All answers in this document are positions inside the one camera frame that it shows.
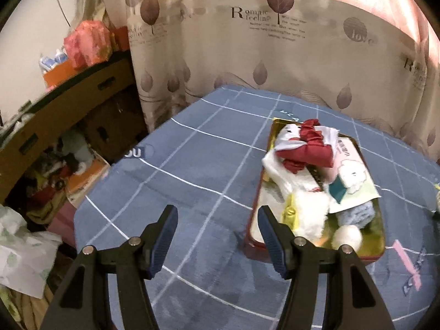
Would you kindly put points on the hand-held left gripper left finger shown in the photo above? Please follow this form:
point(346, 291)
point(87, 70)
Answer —
point(165, 244)

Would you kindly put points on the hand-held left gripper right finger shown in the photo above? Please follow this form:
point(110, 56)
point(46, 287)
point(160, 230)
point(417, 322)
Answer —
point(271, 244)

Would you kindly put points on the white sock ball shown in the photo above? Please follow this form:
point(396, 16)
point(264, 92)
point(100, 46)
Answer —
point(347, 237)

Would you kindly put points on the blue fuzzy sock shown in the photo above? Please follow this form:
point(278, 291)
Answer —
point(357, 215)

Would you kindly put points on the red and white cloth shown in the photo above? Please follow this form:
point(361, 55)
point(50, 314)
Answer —
point(309, 154)

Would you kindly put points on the red tin box gold inside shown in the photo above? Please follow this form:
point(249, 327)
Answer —
point(373, 233)

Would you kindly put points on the pink wet wipes packet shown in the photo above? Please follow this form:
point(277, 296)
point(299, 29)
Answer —
point(354, 175)

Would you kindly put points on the blue checked blanket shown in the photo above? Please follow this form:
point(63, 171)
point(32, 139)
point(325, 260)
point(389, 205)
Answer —
point(206, 165)

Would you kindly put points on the pile of clothes and toys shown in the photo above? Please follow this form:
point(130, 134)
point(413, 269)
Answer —
point(65, 178)

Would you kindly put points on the small cardboard box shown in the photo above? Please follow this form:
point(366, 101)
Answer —
point(117, 123)

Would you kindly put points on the white plastic bag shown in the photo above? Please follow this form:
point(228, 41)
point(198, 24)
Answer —
point(24, 254)

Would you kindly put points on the large cardboard box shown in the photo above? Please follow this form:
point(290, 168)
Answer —
point(51, 110)

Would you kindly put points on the beige leaf print curtain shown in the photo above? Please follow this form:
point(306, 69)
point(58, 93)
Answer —
point(275, 58)

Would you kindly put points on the orange box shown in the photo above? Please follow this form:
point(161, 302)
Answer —
point(58, 75)

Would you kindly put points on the small red box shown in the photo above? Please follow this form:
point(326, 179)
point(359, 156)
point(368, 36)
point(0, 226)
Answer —
point(119, 37)

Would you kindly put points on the red wrapped package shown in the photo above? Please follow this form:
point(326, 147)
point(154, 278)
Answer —
point(87, 43)

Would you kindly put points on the blue and white bottles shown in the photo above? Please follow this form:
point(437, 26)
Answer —
point(53, 58)

